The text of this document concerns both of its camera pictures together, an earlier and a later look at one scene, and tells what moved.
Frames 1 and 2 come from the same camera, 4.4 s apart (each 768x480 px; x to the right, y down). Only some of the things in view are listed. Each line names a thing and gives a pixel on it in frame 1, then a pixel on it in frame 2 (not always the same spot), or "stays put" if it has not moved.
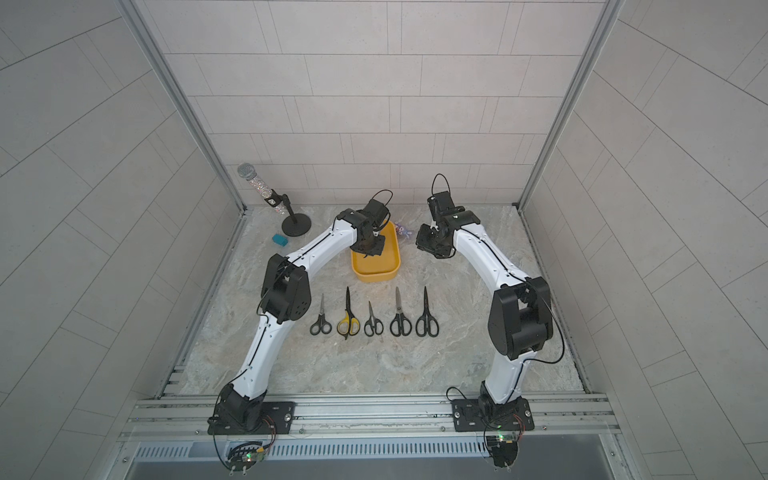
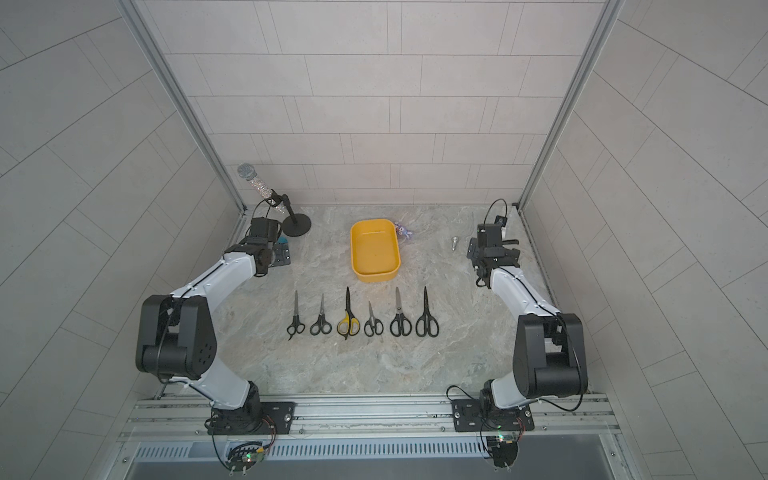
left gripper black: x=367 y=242 → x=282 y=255
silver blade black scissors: x=400 y=325 stays put
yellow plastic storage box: x=379 y=268 stays put
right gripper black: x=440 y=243 → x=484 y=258
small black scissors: x=373 y=325 stays put
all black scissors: x=427 y=322 stays put
